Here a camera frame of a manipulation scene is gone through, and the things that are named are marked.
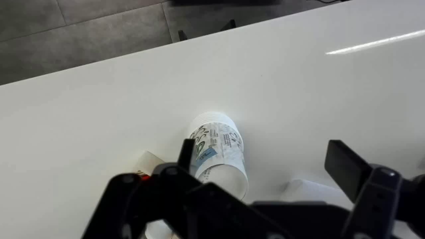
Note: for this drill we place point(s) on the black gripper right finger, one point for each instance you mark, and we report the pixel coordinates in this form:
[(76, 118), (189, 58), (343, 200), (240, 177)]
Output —
[(380, 194)]

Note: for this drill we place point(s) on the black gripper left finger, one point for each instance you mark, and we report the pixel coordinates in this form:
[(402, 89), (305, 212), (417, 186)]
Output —
[(191, 208)]

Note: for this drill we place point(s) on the small tan box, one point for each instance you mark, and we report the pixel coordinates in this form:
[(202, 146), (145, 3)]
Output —
[(147, 162)]

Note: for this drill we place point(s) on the folded white napkin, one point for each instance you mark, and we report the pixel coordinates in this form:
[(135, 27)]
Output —
[(304, 190)]

